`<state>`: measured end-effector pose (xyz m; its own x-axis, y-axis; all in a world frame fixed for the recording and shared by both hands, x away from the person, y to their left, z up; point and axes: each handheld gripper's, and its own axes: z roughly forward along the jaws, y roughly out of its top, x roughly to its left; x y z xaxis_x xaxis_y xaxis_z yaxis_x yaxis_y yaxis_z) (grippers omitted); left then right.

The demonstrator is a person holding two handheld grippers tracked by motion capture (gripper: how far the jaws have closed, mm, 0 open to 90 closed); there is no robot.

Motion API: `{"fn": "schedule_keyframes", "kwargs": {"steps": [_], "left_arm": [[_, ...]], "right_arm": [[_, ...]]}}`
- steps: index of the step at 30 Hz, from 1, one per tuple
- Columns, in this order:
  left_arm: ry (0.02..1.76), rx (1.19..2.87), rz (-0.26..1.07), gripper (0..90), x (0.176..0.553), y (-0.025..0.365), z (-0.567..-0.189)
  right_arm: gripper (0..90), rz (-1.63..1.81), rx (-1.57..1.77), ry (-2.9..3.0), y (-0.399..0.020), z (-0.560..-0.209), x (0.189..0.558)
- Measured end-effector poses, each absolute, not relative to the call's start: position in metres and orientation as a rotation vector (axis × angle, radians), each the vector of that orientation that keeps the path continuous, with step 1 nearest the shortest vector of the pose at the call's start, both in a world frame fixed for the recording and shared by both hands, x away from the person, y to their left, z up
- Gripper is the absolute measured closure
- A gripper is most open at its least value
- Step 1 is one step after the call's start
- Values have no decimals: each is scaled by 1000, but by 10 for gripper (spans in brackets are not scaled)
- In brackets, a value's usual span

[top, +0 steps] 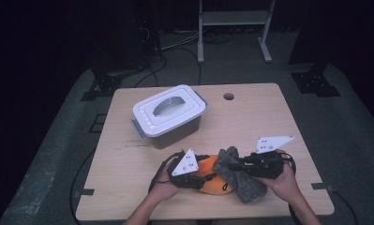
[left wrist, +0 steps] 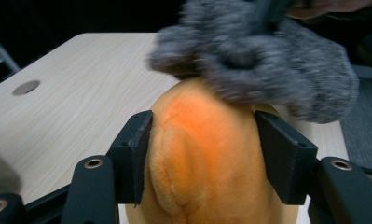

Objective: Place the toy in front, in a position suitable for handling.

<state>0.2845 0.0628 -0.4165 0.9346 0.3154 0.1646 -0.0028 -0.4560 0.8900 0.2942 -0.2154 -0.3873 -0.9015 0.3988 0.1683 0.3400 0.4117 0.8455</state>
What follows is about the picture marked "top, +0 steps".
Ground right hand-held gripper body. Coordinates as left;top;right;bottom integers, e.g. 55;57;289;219
242;135;295;180

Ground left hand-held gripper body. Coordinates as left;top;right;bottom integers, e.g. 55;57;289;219
167;148;208;190

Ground orange plush toy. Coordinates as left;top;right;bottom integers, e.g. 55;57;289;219
195;154;235;196

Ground grey fluffy cloth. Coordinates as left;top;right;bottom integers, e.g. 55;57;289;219
213;145;269;204

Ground brown transparent storage box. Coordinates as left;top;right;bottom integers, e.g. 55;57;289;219
130;90;207;150

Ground white box lid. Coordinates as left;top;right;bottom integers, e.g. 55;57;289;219
132;83;207;139

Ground person's right hand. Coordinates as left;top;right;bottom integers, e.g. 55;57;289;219
258;149;301;204

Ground person's left hand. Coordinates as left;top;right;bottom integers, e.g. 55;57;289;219
148;159;185;203

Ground black stand base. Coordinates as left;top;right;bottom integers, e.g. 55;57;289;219
81;64;146;102
290;60;342;98

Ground black equipment rack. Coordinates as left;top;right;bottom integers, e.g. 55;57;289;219
137;0;164;62

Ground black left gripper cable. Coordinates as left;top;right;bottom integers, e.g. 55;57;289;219
147;150;184;193

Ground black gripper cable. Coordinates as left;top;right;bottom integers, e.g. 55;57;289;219
147;150;184;193
281;152;360;225

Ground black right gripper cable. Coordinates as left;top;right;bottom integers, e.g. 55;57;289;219
281;152;360;225

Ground black table edge bracket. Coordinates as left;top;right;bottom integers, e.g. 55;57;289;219
310;182;335;192
73;187;96;200

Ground black floor cable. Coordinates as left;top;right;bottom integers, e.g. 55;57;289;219
134;46;203;89

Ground white metal stand frame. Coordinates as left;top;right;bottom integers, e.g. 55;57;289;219
197;0;277;64

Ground light floor cables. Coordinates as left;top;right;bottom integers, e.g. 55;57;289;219
160;29;202;52

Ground black cable beside table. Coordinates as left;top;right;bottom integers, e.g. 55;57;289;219
69;148;97;225

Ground black cable tangle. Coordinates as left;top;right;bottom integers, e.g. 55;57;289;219
202;31;235;45

